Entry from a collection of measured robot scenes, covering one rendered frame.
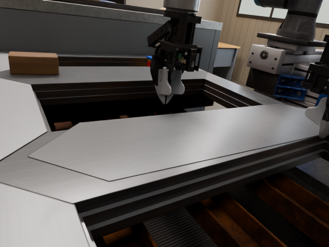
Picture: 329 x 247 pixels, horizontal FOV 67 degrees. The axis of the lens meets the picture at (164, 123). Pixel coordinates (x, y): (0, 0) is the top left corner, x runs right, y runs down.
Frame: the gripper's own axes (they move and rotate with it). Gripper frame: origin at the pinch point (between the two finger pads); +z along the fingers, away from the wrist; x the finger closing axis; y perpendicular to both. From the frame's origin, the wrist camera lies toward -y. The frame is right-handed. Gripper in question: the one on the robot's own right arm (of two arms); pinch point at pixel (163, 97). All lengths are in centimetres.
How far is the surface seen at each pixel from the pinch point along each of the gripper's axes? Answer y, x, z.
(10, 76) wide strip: -24.5, -32.1, 0.7
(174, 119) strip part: 10.9, -3.7, 0.7
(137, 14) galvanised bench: -63, 21, -16
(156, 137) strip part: 16.7, -11.4, 0.7
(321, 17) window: -164, 359, -38
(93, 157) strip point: 19.1, -23.5, 0.7
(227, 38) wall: -323, 345, 16
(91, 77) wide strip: -21.9, -11.8, 0.7
